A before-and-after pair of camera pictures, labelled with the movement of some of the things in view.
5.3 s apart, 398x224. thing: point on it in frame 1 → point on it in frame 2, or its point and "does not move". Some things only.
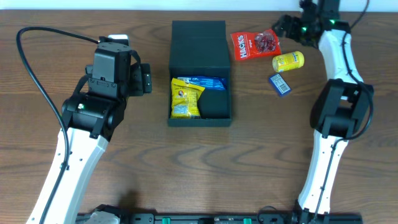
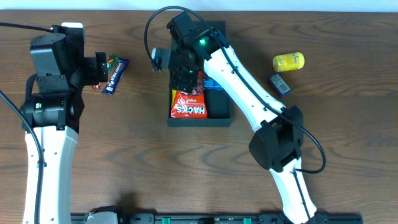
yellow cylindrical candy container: x=283 y=62 does not move
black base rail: x=231 y=218 does not move
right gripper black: x=288 y=26 → x=183 y=82
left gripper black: x=145 y=78 → x=101 y=66
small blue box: x=280 y=84 does not move
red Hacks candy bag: x=249 y=45 → x=192 y=105
